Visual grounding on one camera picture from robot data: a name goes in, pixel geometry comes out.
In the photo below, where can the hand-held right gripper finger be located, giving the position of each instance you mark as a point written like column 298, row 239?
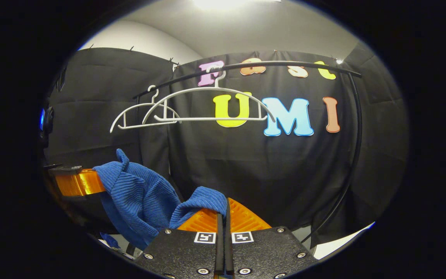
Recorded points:
column 220, row 252
column 228, row 252

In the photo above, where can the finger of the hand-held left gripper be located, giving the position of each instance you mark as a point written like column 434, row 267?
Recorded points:
column 76, row 183

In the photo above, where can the white plastic hanger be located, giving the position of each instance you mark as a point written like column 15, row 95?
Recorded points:
column 138, row 126
column 192, row 119

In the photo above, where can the black metal clothes rack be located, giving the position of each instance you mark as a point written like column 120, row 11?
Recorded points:
column 277, row 62

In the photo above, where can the black backdrop cloth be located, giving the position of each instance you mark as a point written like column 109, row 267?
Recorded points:
column 265, row 174

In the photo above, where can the large ceiling light panel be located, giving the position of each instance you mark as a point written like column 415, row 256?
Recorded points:
column 223, row 3

